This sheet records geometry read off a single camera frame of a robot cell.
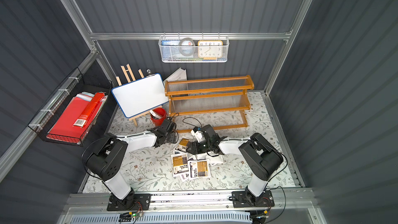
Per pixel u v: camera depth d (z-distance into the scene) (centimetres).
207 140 72
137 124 102
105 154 51
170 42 88
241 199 73
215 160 84
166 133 76
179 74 96
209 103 113
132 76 89
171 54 85
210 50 88
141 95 92
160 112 94
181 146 89
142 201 74
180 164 83
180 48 87
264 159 47
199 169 81
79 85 81
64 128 68
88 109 72
